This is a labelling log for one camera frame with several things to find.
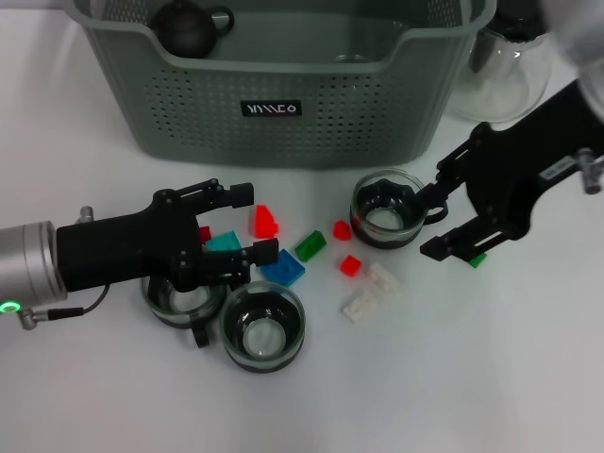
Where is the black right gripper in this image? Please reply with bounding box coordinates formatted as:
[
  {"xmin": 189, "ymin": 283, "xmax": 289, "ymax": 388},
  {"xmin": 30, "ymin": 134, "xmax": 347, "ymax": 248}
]
[{"xmin": 414, "ymin": 77, "xmax": 604, "ymax": 261}]

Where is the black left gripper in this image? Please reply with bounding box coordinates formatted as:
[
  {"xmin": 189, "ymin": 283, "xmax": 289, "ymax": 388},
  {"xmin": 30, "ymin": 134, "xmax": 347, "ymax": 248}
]
[{"xmin": 56, "ymin": 177, "xmax": 280, "ymax": 294}]

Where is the black ceramic teapot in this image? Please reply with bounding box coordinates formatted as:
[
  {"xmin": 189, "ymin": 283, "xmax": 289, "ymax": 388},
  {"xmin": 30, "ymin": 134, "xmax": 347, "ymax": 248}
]
[{"xmin": 149, "ymin": 0, "xmax": 236, "ymax": 59}]

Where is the tall red wedge brick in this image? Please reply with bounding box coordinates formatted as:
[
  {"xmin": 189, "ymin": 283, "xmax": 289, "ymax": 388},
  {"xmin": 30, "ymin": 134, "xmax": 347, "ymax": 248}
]
[{"xmin": 247, "ymin": 204, "xmax": 280, "ymax": 241}]

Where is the green rectangular brick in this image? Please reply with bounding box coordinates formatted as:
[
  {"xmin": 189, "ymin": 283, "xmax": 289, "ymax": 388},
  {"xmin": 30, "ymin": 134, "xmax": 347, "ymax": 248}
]
[{"xmin": 294, "ymin": 229, "xmax": 327, "ymax": 262}]

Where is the white plate brick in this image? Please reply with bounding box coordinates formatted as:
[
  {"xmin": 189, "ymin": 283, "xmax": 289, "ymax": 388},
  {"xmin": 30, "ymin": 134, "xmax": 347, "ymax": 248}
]
[
  {"xmin": 365, "ymin": 261, "xmax": 402, "ymax": 296},
  {"xmin": 339, "ymin": 288, "xmax": 381, "ymax": 325}
]

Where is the blue square plate brick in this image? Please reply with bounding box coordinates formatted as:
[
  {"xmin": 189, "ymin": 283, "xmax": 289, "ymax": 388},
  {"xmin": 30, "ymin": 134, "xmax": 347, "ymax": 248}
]
[{"xmin": 260, "ymin": 248, "xmax": 307, "ymax": 287}]

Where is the glass carafe with black lid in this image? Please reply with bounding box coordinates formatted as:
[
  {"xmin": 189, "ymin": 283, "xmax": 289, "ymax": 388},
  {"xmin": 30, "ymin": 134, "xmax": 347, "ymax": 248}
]
[{"xmin": 443, "ymin": 7, "xmax": 554, "ymax": 125}]

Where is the grey-green perforated storage bin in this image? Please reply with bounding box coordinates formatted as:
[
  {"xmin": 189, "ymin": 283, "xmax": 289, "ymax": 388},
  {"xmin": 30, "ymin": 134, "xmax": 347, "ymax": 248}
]
[{"xmin": 60, "ymin": 0, "xmax": 497, "ymax": 170}]

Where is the teal square plate brick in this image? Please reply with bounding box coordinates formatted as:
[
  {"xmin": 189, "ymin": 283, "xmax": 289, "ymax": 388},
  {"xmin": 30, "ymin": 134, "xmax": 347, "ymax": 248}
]
[{"xmin": 205, "ymin": 229, "xmax": 244, "ymax": 254}]

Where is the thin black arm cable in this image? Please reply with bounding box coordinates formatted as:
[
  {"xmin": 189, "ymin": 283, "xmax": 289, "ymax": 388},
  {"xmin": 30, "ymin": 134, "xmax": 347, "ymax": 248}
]
[{"xmin": 46, "ymin": 285, "xmax": 109, "ymax": 318}]

